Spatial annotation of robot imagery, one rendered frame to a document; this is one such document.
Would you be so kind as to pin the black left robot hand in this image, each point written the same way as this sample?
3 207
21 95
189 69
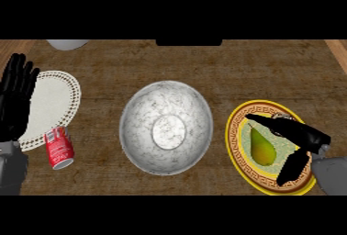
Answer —
15 91

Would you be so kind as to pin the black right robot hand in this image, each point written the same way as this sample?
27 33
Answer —
299 131

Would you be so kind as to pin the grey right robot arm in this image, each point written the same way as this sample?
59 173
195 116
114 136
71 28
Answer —
333 173

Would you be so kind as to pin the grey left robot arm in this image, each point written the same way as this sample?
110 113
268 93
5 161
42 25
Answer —
9 166

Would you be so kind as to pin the green pear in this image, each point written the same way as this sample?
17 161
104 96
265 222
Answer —
262 148

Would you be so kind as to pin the yellow patterned plate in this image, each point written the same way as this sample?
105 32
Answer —
240 147

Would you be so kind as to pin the white marble bowl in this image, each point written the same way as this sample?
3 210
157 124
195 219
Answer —
166 127

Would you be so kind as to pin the white lace placemat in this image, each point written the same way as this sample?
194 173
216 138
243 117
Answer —
52 104

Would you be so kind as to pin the pale grey round object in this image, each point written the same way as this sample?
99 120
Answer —
67 43

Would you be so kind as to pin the red can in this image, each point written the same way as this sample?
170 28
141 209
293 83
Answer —
59 148

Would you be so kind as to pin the brown burlap table mat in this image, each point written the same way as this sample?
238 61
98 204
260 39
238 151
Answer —
181 67

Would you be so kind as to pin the black appliance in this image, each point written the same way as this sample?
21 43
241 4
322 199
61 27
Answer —
189 42

